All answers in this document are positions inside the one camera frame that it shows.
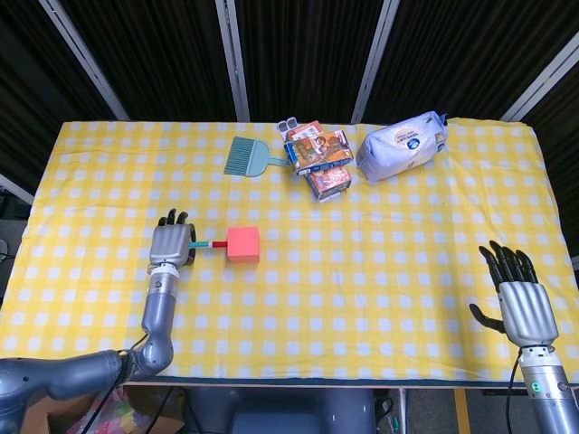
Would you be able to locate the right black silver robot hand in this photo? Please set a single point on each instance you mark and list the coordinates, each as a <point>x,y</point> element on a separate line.
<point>527,314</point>

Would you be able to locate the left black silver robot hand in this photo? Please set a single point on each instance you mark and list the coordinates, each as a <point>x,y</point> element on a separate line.
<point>171,244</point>

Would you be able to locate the red and white marker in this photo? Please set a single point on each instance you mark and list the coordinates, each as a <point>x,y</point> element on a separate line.
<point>208,244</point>

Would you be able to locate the pink cube block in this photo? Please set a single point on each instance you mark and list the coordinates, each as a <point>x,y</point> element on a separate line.
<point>244,246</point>

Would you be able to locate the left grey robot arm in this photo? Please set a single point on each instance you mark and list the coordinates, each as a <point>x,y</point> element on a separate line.
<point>156,312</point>

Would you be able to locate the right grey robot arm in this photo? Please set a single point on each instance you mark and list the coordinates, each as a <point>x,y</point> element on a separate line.
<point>549,398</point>

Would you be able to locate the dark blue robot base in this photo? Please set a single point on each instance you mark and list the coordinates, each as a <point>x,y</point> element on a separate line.
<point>280,411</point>

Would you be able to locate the teal hand brush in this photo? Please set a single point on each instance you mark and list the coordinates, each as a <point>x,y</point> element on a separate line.
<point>251,158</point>

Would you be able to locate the yellow white checkered tablecloth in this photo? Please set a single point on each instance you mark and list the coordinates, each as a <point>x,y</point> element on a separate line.
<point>316,294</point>

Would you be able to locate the white table leg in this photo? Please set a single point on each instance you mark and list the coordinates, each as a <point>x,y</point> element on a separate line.
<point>402,411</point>

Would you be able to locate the stack of snack boxes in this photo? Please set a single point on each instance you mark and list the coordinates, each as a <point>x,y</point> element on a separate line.
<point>287,125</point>

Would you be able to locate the red orange carton box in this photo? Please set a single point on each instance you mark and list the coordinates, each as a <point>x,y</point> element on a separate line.
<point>330,183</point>

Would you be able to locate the blue orange carton box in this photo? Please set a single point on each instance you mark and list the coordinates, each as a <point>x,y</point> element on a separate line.
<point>319,151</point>

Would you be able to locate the brown cardboard box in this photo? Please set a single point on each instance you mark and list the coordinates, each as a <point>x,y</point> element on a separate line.
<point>174,422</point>

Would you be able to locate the colourful plastic pieces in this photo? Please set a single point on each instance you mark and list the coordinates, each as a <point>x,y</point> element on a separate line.
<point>113,416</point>

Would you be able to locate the white plastic bag package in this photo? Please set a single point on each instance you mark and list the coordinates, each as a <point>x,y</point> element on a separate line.
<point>398,149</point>

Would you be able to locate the white frame post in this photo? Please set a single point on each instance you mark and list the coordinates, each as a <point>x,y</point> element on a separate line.
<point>543,83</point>
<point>233,59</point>
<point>81,59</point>
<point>375,59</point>
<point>13,185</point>

